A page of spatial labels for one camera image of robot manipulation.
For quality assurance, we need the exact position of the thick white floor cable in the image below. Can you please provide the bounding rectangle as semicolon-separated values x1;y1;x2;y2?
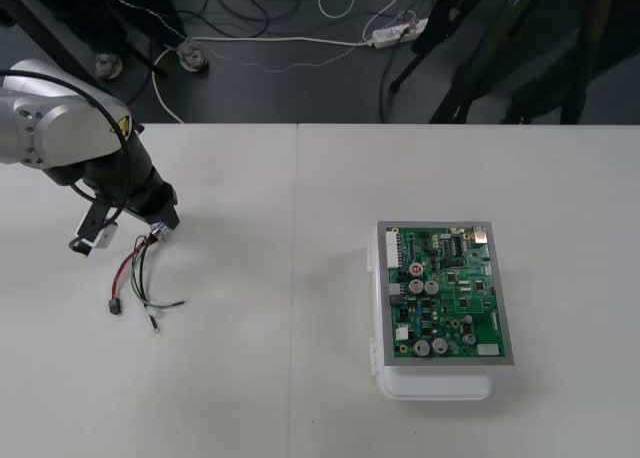
151;34;377;125

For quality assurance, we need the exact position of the black metal frame leg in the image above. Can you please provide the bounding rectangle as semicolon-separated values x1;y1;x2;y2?
0;0;155;74

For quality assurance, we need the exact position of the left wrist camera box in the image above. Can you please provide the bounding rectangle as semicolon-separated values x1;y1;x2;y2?
67;205;119;255

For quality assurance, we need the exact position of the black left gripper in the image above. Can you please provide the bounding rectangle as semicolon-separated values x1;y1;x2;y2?
125;179;182;233

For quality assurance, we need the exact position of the white power strip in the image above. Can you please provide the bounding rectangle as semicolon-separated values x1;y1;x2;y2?
371;17;430;50

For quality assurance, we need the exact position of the black floor cable tangle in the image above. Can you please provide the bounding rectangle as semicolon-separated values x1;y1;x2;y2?
174;0;362;40

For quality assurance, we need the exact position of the black tripod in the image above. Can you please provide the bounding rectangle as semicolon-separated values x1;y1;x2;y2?
388;0;506;125

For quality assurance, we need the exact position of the black left camera cable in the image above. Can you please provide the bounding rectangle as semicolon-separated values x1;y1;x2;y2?
0;70;136;224

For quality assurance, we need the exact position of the thin white braided cord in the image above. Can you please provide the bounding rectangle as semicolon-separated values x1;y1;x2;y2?
94;0;374;74

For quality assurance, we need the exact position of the green circuit board grey frame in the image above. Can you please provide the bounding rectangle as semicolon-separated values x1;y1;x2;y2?
375;220;517;369

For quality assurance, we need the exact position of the red black green cable bundle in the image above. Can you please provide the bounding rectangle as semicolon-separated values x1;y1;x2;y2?
106;225;194;336

